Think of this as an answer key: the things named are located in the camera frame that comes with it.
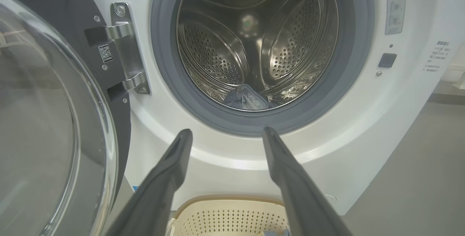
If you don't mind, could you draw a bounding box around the washing machine door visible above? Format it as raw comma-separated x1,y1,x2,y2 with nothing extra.
0,0,132,236

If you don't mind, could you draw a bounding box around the cream perforated laundry basket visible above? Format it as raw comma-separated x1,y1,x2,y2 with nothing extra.
168,195,291,236

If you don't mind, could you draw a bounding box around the grey warning label sticker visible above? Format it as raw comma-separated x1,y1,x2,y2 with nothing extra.
385,0,407,35

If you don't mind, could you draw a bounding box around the chrome door hinge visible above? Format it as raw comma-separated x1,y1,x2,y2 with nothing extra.
84,3,151,95

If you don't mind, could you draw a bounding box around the stainless steel washing machine drum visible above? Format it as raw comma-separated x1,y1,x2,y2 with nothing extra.
176,0,339,112

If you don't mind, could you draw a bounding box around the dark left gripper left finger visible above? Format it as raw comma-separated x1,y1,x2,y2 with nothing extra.
105,129,193,236

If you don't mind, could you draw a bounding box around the white front-load washing machine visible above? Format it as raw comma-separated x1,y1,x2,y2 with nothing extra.
78,0,465,216

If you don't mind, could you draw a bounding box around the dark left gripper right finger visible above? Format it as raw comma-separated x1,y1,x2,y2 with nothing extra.
262,126,353,236

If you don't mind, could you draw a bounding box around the blue cartoon print garment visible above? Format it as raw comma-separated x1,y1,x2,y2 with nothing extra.
222,84,271,111

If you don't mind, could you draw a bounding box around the small QR code sticker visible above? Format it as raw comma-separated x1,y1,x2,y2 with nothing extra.
98,44,114,63

